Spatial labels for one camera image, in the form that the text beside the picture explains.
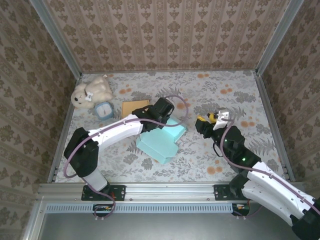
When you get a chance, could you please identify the orange paper box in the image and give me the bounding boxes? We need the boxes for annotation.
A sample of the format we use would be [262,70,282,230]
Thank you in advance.
[121,99,151,120]

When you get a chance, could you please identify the floral patterned table cover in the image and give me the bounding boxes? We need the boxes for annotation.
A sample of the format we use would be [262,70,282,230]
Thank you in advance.
[54,70,287,183]

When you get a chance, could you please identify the small blue square clock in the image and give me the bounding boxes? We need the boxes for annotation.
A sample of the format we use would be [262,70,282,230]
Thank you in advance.
[94,101,114,121]

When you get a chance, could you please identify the cream plush dog toy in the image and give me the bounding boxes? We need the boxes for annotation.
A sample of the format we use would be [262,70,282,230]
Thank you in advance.
[70,76,116,110]

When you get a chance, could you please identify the grey metal panel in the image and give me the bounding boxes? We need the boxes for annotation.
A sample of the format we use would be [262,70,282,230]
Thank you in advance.
[37,212,310,240]

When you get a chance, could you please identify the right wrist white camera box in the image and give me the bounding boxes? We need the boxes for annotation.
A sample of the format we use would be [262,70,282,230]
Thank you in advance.
[212,108,235,131]

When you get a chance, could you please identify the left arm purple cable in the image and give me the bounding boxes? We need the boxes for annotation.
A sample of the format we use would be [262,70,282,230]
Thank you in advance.
[63,94,190,221]

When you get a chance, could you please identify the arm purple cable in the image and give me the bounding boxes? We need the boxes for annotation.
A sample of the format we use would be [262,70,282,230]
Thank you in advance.
[221,117,320,220]
[63,94,190,221]

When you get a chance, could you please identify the aluminium side rail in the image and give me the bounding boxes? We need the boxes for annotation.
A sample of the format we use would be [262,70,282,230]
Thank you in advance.
[46,73,83,183]
[256,73,296,182]

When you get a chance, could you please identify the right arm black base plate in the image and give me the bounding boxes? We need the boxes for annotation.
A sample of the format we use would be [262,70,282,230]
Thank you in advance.
[214,184,251,202]

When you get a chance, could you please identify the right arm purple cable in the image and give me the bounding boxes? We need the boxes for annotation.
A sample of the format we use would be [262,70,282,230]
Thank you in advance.
[221,117,320,220]

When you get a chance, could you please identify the black cable connector box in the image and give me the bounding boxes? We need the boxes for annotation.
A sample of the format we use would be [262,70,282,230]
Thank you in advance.
[92,203,116,218]
[231,203,251,217]

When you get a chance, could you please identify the aluminium mounting rail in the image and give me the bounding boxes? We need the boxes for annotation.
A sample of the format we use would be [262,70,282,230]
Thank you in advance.
[36,182,306,201]

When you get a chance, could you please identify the grey slotted cable duct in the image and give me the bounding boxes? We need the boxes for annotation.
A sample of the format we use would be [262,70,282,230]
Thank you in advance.
[46,202,233,214]

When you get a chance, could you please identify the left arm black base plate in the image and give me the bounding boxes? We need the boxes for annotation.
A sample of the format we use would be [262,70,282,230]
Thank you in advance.
[81,184,126,202]

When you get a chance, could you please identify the aluminium frame post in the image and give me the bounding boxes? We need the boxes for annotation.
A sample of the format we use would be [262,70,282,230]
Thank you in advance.
[28,0,83,79]
[254,0,306,76]

